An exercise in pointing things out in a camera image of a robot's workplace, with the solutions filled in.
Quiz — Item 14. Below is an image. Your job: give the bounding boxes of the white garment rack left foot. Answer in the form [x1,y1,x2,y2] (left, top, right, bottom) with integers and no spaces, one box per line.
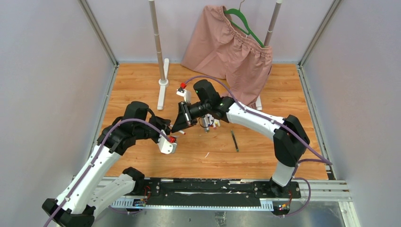
[157,58,170,110]

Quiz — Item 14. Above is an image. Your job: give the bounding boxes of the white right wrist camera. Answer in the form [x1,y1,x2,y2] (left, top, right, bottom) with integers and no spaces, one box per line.
[176,88,191,103]

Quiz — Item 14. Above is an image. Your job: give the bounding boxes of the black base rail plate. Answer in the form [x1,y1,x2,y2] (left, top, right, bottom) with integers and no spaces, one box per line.
[127,177,301,210]

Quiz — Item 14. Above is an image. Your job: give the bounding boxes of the grey clear-cap pen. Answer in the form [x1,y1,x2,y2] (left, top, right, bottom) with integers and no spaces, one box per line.
[230,130,239,152]

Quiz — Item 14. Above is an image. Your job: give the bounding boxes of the white garment rack foot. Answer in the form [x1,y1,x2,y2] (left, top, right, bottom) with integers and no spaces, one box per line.
[255,96,262,111]
[157,58,170,110]

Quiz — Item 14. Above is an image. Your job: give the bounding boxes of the grey garment rack left pole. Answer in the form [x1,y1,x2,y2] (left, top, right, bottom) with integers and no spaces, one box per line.
[148,0,166,85]

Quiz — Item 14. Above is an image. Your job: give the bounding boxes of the yellow cap white marker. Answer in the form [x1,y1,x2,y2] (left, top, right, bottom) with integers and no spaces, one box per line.
[214,118,221,127]

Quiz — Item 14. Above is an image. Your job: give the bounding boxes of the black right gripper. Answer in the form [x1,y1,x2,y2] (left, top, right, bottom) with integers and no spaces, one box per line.
[172,101,211,134]

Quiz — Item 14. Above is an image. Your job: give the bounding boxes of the grey garment rack right pole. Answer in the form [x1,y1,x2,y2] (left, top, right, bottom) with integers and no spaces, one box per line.
[264,0,283,46]

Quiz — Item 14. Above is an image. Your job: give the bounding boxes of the aluminium frame post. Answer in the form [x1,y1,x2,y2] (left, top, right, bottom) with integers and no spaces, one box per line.
[78,0,119,67]
[298,0,343,68]

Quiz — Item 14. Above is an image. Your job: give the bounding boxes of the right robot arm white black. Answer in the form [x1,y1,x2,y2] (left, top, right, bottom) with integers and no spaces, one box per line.
[171,79,310,198]

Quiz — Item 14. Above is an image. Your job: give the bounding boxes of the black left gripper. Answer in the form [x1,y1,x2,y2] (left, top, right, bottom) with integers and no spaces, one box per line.
[134,115,171,144]

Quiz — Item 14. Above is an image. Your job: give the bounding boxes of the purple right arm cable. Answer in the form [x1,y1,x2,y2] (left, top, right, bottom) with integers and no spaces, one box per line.
[180,75,333,218]

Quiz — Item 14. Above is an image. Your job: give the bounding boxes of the pink shorts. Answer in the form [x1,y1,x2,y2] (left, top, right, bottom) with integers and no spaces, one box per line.
[181,5,273,108]

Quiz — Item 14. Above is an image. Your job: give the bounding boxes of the grey garment rack pole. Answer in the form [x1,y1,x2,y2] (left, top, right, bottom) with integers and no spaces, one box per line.
[264,0,283,46]
[148,0,166,85]

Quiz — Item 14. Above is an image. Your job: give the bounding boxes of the white garment rack right foot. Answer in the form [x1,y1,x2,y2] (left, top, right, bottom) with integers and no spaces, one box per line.
[255,96,262,111]

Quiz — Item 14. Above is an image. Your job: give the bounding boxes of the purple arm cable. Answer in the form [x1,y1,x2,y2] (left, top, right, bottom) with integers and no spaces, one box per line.
[180,75,333,218]
[43,118,176,227]

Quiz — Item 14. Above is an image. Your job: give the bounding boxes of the aluminium frame left post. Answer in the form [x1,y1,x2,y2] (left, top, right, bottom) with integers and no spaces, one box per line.
[78,0,119,67]

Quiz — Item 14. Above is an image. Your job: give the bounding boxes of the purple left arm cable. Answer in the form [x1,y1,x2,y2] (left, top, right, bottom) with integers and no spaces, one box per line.
[43,118,176,227]

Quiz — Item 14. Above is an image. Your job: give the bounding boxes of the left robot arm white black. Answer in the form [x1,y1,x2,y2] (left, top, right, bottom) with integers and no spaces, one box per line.
[42,101,176,227]

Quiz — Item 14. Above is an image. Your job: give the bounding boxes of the green clothes hanger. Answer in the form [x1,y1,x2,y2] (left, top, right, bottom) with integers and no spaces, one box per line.
[223,0,265,48]

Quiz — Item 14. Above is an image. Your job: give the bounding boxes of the aluminium frame right post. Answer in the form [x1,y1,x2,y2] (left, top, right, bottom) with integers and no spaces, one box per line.
[298,0,343,68]

